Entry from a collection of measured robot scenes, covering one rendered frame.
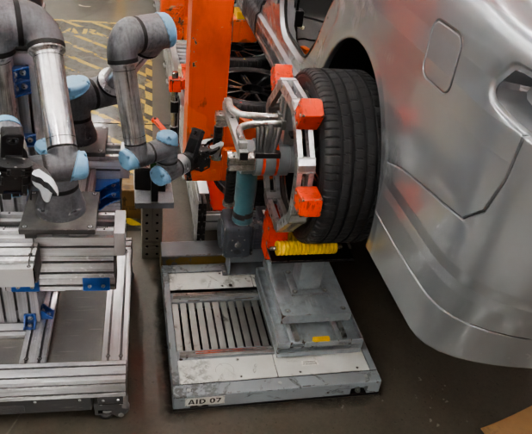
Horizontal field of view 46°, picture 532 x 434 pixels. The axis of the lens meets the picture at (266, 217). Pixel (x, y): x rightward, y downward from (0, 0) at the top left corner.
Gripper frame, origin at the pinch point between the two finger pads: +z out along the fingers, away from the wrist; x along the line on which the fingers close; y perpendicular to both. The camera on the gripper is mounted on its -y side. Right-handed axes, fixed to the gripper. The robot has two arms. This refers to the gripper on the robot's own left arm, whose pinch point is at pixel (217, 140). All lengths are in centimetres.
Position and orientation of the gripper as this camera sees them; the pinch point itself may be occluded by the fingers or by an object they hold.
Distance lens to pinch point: 248.5
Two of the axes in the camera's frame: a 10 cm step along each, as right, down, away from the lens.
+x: 8.3, 3.8, -4.2
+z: 5.5, -4.1, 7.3
